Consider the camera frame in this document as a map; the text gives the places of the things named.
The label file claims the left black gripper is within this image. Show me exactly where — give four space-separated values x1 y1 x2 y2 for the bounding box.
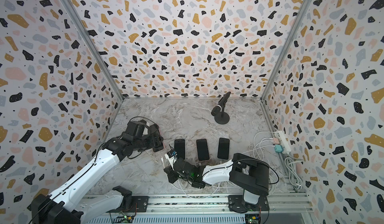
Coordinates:
133 131 164 152

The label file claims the black phone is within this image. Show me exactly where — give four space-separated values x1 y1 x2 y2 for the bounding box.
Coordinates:
174 139 186 160
196 139 210 162
153 143 164 153
217 138 230 160

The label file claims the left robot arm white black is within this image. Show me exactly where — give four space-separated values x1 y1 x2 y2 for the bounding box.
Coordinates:
30 117 164 224

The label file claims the black microphone on stand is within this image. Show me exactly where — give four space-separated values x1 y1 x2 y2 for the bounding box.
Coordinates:
211 92 231 125

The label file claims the pink charger plug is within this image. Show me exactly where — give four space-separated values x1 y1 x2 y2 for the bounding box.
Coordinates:
272 138 280 145

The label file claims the teal charger plug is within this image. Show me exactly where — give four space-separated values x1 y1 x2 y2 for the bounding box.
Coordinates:
274 145 284 153

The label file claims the white power strip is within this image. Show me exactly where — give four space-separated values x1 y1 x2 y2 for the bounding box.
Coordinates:
275 131 292 154

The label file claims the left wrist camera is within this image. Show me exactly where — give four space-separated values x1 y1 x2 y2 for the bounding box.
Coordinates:
165 149 177 168

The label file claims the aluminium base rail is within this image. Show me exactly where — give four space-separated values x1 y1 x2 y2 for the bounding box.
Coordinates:
58 193 314 224

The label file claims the grey power strip cord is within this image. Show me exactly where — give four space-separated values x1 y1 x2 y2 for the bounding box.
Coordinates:
283 156 305 192

